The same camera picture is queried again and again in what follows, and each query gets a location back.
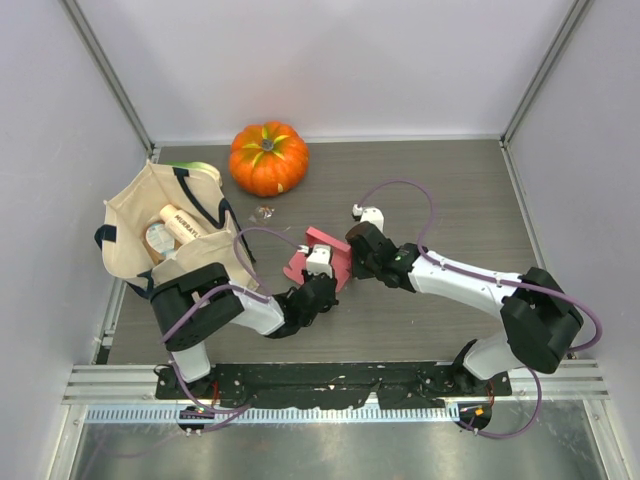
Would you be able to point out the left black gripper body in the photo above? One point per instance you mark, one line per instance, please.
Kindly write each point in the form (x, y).
(307, 321)

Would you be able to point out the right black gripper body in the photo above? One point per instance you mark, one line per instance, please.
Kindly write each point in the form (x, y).
(363, 269)

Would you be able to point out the pink paper box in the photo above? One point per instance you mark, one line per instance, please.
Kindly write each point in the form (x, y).
(341, 259)

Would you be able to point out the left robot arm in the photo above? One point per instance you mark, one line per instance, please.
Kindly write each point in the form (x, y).
(191, 308)

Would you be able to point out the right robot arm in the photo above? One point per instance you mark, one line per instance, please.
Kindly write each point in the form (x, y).
(539, 324)

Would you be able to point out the small clear plastic wrapper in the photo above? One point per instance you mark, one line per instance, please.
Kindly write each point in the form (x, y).
(262, 214)

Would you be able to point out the cream lotion bottle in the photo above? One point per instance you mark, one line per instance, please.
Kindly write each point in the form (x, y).
(181, 225)

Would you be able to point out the orange pumpkin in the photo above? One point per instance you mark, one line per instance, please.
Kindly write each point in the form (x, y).
(268, 159)

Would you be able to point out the round labelled tub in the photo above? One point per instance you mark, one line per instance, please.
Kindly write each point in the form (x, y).
(159, 242)

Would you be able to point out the beige canvas tote bag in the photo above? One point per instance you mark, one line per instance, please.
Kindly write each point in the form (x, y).
(138, 205)

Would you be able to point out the green white item behind bag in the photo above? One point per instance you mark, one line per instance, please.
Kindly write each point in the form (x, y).
(199, 166)

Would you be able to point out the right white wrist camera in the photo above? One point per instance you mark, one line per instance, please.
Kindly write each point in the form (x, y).
(370, 214)

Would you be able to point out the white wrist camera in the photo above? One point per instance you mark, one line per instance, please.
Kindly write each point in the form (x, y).
(370, 214)
(317, 259)

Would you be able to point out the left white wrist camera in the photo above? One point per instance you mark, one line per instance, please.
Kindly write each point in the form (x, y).
(317, 259)

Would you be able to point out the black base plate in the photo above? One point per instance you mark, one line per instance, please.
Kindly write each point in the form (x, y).
(339, 386)

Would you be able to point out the white slotted cable duct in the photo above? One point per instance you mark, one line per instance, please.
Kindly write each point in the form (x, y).
(183, 414)

